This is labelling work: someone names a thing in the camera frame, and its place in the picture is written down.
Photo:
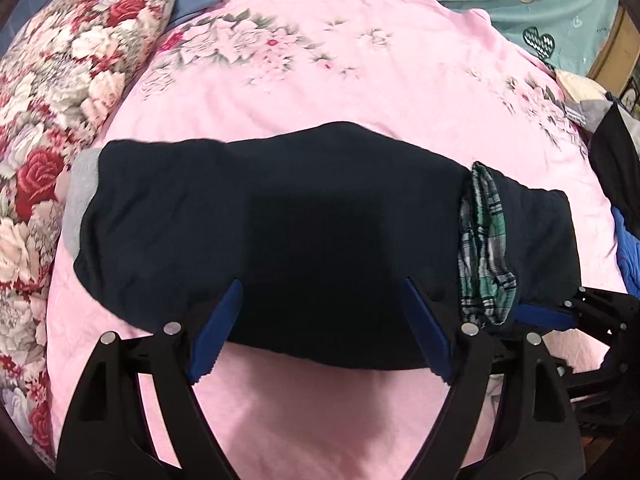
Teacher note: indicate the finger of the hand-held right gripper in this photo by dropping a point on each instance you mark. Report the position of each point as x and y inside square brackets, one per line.
[545, 316]

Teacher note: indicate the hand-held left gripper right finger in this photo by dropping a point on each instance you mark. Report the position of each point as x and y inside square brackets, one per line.
[427, 330]

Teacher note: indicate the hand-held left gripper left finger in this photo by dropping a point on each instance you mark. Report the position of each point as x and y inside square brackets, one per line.
[217, 330]

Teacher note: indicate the dark navy pants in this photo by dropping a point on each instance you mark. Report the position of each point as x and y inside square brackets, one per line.
[300, 235]

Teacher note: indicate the blue garment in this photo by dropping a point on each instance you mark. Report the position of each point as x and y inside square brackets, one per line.
[631, 255]

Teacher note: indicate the black garment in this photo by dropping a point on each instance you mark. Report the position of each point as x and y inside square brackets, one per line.
[617, 160]

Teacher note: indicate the grey garment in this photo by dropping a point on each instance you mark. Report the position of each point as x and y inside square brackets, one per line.
[595, 112]

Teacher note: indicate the cream cloth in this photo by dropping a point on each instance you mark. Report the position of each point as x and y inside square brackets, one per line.
[580, 85]

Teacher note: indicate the pink floral blanket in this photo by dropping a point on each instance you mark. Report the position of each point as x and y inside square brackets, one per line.
[350, 85]

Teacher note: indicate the red floral pillow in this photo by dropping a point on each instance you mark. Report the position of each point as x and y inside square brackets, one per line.
[50, 110]

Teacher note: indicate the wooden bed frame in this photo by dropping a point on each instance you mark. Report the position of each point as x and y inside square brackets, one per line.
[612, 55]

